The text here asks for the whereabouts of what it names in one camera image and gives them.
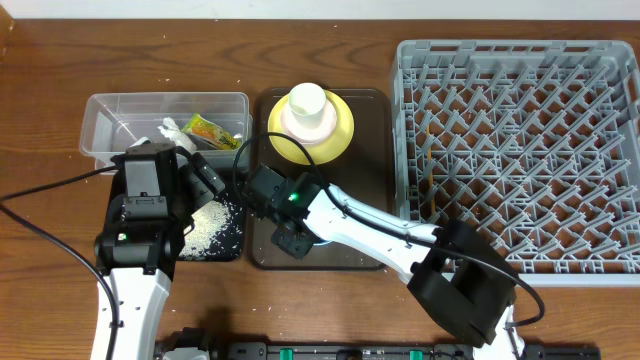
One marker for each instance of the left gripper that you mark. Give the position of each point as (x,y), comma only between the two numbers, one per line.
(205,192)

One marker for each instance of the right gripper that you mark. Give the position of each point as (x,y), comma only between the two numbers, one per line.
(298,250)

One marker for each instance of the white rice pile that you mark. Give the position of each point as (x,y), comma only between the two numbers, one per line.
(217,235)

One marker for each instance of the green orange snack wrapper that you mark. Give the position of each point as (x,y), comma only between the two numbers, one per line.
(210,133)

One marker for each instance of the white tissue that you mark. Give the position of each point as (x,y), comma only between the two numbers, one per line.
(170,130)

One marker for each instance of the pink bowl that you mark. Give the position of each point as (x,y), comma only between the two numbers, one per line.
(309,129)

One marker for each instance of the white paper cup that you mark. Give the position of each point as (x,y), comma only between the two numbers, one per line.
(307,101)

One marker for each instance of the wooden chopstick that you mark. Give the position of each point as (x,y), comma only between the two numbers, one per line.
(427,146)
(432,192)

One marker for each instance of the light blue bowl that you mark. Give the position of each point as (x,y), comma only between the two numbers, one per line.
(322,242)

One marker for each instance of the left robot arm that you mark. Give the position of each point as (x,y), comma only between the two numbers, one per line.
(131,302)

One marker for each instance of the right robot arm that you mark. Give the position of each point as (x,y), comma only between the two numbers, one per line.
(464,285)

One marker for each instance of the clear plastic waste bin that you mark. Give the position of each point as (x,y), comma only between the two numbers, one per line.
(113,122)

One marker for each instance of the grey dishwasher rack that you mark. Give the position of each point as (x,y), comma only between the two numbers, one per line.
(535,143)

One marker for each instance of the black plastic tray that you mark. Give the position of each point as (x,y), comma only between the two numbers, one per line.
(235,200)

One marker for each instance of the dark brown serving tray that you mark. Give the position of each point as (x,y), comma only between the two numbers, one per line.
(365,171)

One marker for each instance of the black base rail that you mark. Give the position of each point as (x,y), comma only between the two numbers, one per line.
(195,343)

